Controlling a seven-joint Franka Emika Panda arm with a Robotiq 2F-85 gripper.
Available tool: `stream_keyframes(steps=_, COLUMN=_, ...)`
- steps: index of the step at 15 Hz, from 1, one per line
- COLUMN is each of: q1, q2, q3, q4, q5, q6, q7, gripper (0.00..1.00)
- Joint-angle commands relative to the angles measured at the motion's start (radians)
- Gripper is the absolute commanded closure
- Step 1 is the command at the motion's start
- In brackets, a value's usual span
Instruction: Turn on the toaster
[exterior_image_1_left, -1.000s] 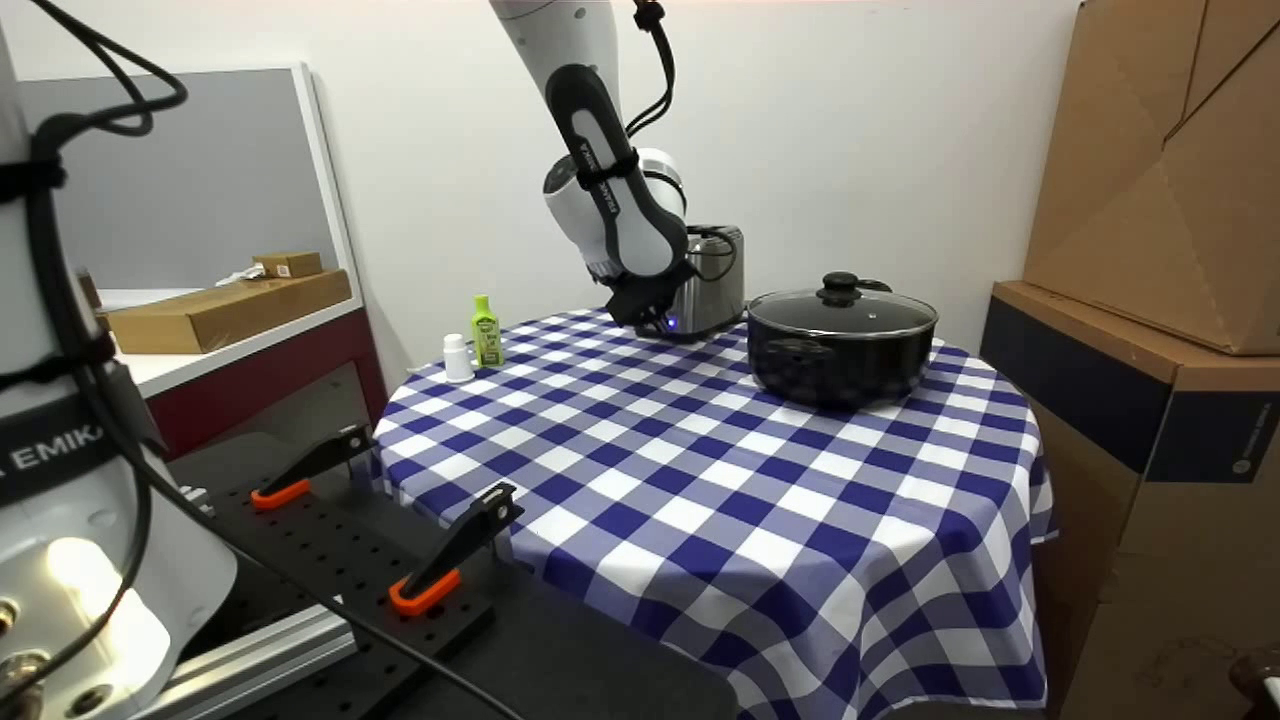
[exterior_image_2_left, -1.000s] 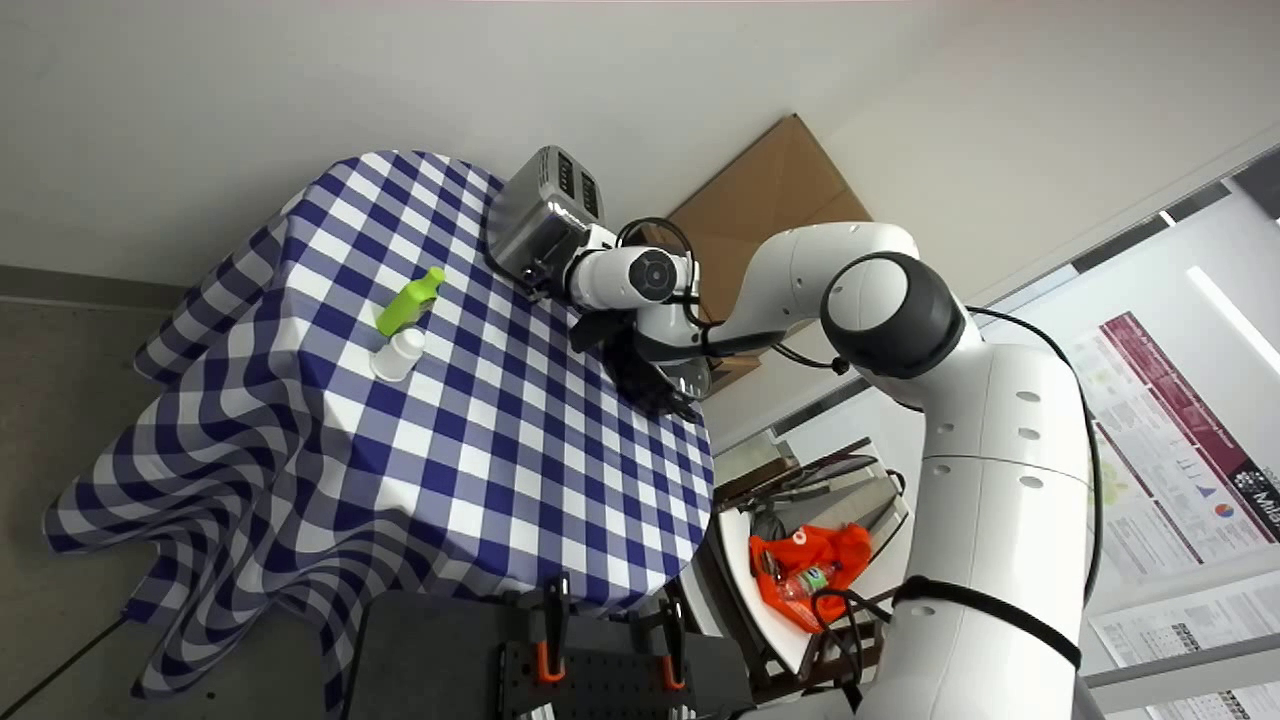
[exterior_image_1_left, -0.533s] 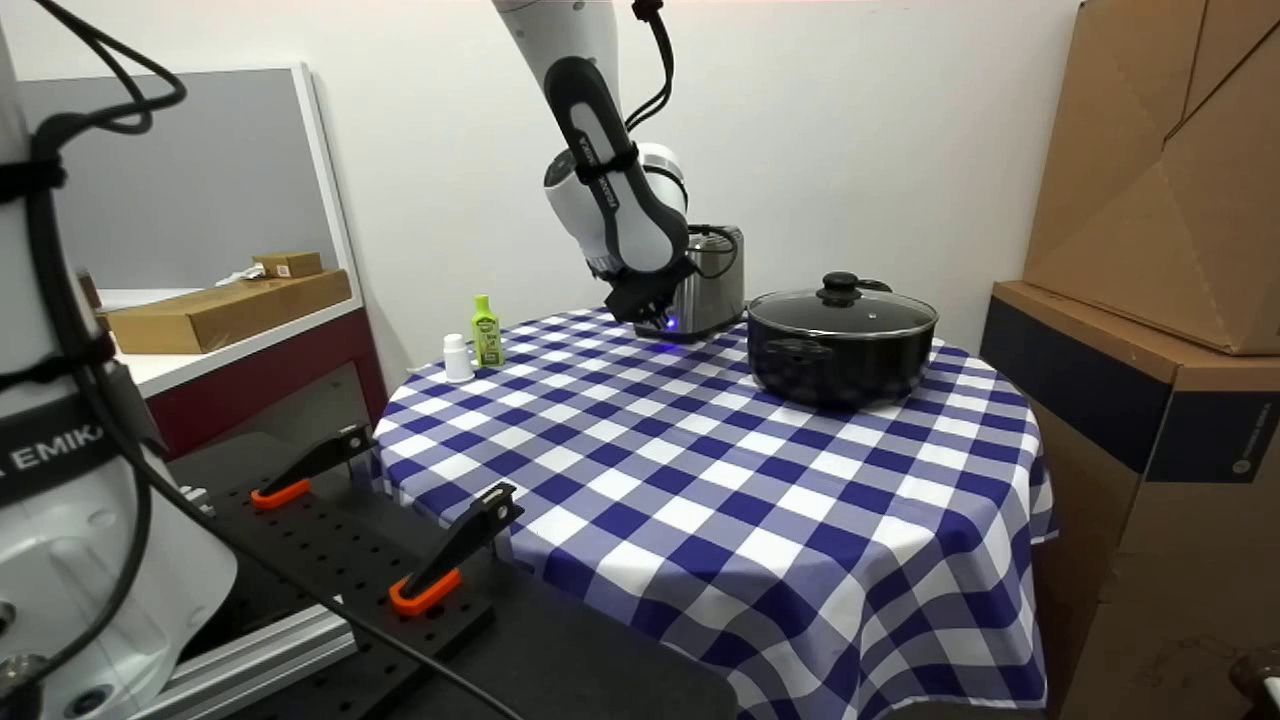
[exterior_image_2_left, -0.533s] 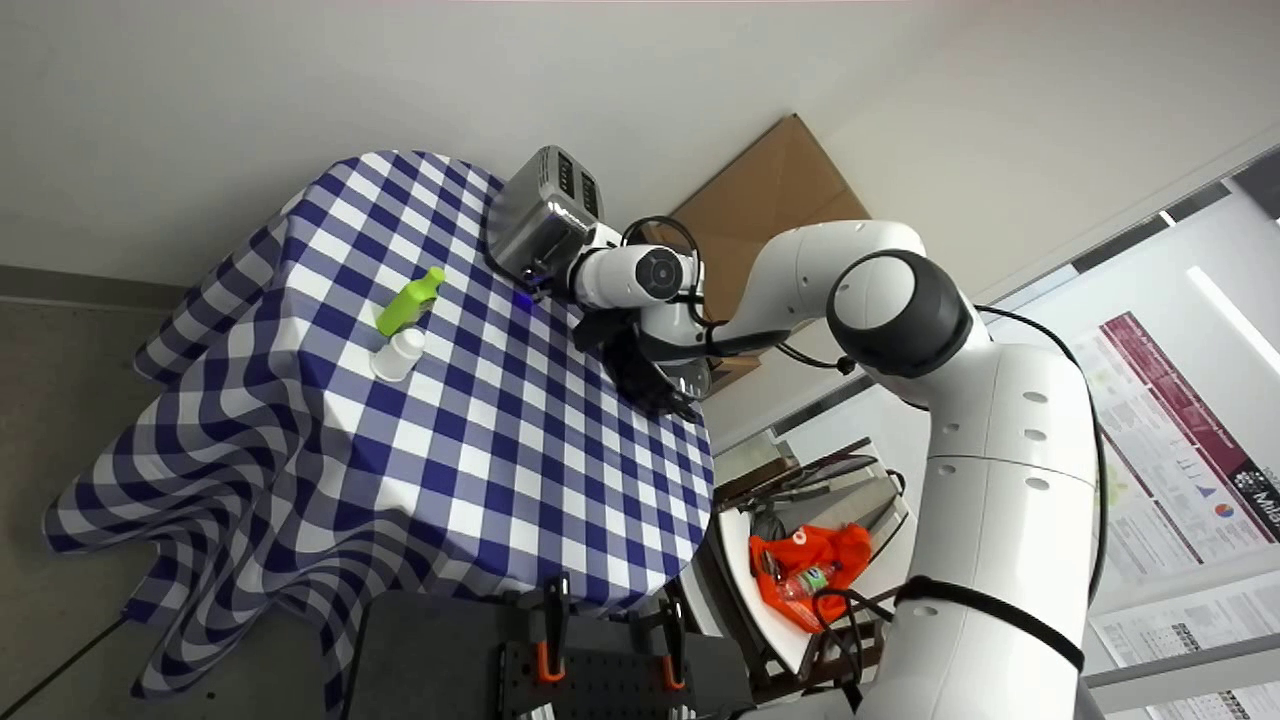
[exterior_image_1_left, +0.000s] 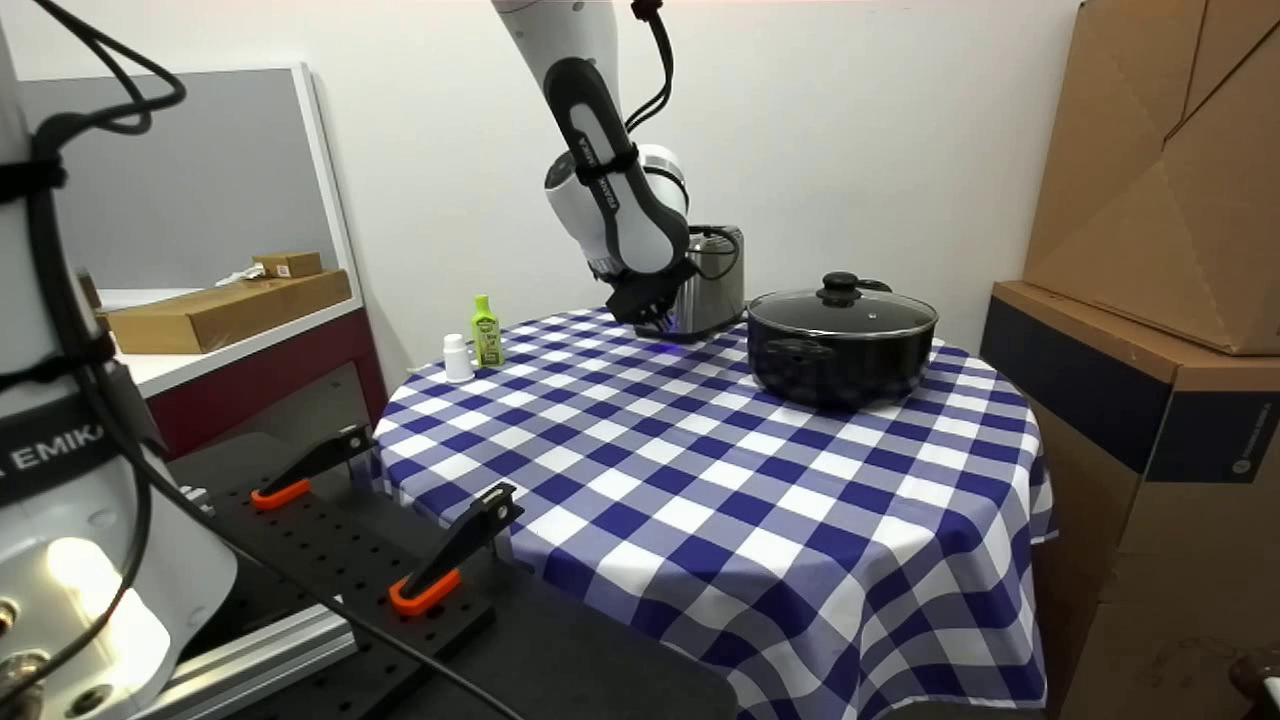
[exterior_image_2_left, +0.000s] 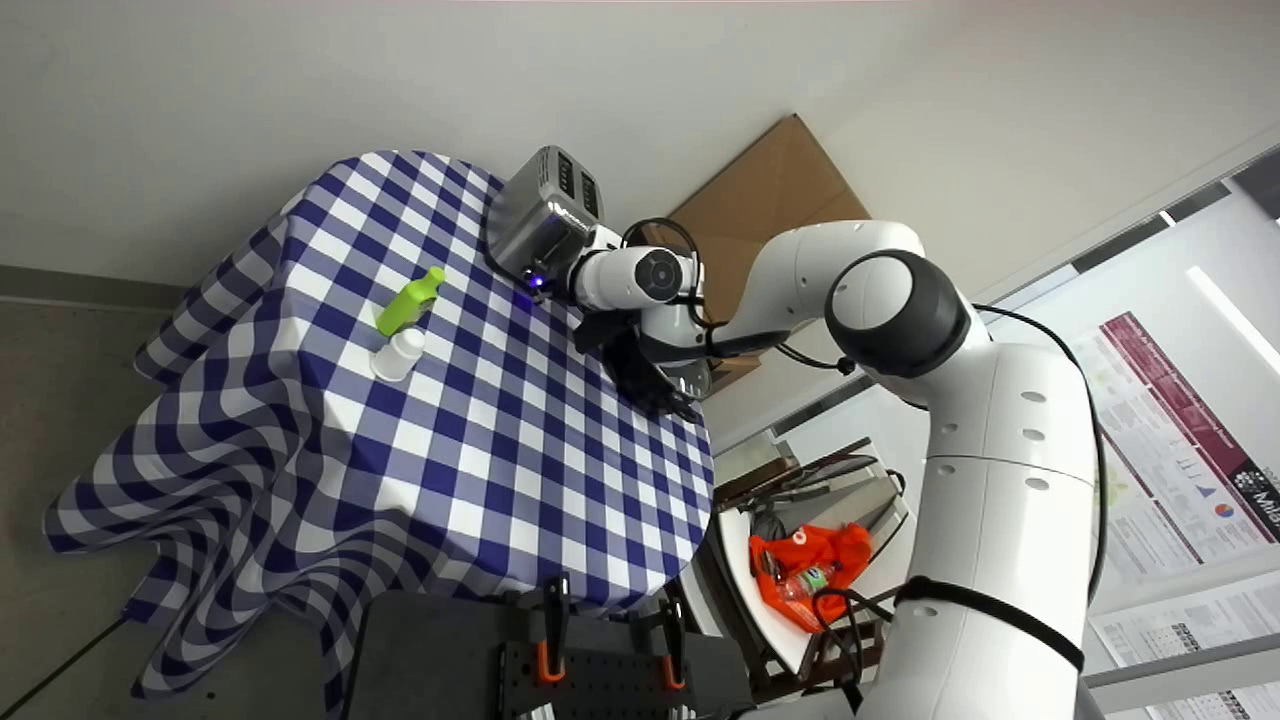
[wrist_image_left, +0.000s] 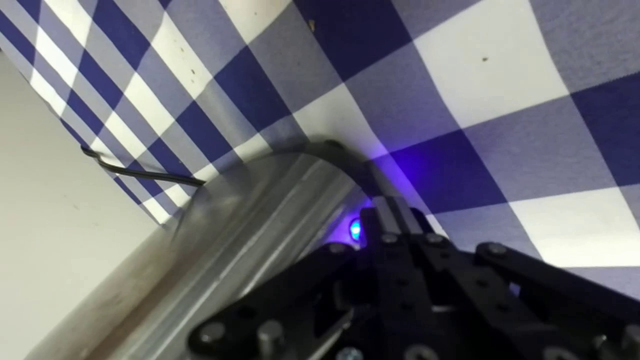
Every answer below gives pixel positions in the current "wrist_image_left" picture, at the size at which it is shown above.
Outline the blue white checked tablecloth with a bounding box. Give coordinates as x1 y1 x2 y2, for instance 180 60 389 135
0 0 640 302

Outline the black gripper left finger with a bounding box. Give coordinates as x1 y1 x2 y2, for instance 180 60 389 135
185 199 401 360

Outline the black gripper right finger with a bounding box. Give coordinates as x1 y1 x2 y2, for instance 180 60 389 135
389 199 640 360

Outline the silver two-slot toaster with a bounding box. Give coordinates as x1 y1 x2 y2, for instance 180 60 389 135
25 138 376 360

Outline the thin black power cable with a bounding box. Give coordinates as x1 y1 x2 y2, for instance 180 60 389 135
78 142 208 188

